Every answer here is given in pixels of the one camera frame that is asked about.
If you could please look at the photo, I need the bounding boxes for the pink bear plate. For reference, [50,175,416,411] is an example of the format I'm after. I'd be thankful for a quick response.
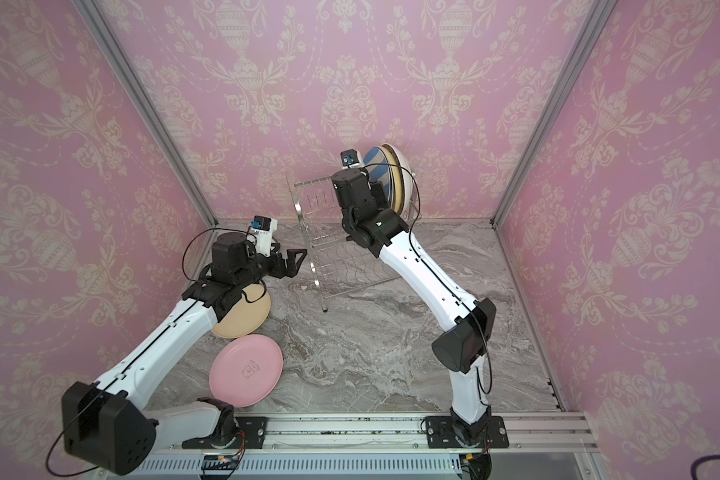
[209,334,284,408]

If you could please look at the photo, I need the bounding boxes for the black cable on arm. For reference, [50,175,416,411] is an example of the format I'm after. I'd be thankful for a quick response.
[365,161,494,397]
[45,226,269,479]

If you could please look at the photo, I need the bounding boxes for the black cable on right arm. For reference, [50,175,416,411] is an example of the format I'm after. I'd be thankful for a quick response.
[365,161,494,397]

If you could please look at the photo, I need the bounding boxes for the aluminium mounting rail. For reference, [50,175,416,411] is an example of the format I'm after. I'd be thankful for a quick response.
[129,412,608,479]

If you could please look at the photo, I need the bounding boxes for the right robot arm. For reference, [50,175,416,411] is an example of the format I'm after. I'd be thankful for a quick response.
[331,169,496,447]

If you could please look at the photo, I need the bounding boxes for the steel two-tier dish rack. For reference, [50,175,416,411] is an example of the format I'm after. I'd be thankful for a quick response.
[289,177,399,312]

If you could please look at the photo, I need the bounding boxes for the beige plain plate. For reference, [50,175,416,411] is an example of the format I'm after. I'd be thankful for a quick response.
[211,284,272,339]

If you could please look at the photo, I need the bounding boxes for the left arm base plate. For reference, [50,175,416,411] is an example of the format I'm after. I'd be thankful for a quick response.
[181,416,268,450]

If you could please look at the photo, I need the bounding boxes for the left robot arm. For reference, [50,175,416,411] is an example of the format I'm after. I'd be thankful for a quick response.
[54,229,307,476]

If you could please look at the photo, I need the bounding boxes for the yellow bear plate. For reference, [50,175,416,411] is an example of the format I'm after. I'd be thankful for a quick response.
[381,144,406,215]

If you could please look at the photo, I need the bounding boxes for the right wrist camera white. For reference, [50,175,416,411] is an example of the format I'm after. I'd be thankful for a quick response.
[340,149,364,169]

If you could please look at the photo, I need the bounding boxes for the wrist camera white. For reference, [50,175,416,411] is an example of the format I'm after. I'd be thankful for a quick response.
[249,215,278,256]
[340,149,364,169]

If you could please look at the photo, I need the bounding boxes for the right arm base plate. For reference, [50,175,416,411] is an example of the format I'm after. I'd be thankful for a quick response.
[421,415,509,450]

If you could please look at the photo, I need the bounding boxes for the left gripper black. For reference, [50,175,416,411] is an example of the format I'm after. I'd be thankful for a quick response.
[234,240,308,290]

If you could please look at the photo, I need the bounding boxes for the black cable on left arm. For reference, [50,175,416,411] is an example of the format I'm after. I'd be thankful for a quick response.
[45,226,269,479]

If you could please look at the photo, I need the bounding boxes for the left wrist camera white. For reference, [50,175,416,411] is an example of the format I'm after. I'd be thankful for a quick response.
[249,215,278,256]

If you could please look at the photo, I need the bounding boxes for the orange sunburst plate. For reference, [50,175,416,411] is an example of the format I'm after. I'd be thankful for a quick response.
[363,146,392,196]

